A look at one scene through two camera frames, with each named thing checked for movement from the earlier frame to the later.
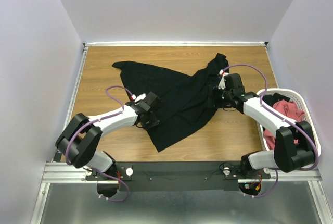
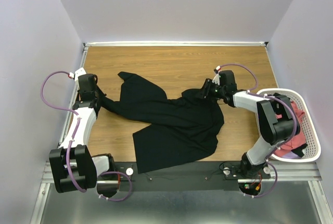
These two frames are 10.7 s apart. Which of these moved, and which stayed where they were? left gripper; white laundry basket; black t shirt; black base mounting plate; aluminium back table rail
Moved: left gripper; black t shirt
Stayed: aluminium back table rail; black base mounting plate; white laundry basket
